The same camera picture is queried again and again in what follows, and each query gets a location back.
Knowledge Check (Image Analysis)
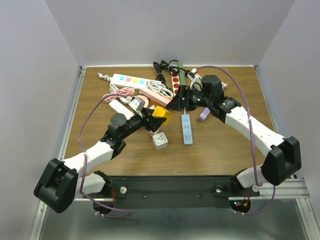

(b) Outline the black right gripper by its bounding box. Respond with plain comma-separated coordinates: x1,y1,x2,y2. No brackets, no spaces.
164,85,212,112

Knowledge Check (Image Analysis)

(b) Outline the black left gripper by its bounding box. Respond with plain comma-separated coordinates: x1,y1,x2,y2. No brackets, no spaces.
119,107,166,140

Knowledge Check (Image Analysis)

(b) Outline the yellow cube socket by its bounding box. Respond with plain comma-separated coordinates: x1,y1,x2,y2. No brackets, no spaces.
152,106,172,125

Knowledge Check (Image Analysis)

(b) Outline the pink cube socket adapter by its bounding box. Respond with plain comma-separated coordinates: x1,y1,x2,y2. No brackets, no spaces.
146,129,160,137

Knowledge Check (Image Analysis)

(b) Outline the white cube socket adapter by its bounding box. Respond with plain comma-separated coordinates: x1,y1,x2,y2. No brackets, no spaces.
152,132,168,151

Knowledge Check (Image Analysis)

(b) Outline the light blue power strip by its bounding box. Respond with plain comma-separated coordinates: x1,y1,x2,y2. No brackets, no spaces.
181,108,193,146

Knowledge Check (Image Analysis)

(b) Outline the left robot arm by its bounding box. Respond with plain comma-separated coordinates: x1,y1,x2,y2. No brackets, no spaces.
33,108,167,213

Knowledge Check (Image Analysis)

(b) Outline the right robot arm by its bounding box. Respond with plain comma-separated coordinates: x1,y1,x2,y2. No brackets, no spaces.
166,75,302,195

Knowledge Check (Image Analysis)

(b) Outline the orange power strip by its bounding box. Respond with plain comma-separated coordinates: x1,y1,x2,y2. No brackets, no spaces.
150,98,171,107

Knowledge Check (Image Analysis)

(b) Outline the pink round socket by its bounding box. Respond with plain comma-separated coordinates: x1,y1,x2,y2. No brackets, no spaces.
128,95,149,111

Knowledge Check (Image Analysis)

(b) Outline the red and cream power strip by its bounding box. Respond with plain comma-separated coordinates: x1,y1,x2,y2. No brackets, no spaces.
168,66,180,96

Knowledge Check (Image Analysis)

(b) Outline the green power strip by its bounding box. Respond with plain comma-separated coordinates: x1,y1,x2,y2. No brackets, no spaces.
177,61,187,85

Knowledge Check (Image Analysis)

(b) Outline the pink power strip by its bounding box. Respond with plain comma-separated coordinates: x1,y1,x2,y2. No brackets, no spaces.
139,87,168,100

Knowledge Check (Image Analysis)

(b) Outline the purple power strip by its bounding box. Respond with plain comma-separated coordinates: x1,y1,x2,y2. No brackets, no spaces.
197,108,211,123

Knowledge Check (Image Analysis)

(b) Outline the plain white power strip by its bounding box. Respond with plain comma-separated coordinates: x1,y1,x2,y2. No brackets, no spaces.
108,99,135,120

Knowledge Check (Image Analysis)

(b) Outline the white strip with coloured sockets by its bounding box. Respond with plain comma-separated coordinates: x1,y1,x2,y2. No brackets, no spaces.
110,73,151,89

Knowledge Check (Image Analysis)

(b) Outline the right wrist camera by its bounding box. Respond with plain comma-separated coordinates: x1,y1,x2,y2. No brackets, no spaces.
186,68,202,91

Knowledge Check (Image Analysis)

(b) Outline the black bundled cable with plug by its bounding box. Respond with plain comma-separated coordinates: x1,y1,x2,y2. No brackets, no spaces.
152,59,180,84

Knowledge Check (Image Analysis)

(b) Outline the white bundled cable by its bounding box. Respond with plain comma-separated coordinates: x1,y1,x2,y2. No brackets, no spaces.
145,80,174,98

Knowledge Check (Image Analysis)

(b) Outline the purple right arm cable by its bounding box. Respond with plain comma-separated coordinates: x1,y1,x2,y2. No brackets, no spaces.
189,65,277,216

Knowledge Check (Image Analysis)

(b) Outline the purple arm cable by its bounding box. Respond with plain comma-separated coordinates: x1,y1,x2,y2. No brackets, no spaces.
78,89,132,219
189,65,277,216

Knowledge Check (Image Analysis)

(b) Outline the pink bundled cable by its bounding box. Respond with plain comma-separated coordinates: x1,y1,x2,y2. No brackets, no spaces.
102,88,136,105

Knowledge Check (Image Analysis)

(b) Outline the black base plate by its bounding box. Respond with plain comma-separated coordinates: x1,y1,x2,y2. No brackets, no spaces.
82,174,261,210

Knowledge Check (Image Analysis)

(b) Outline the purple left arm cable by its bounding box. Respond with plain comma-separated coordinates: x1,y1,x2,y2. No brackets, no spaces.
78,89,132,219

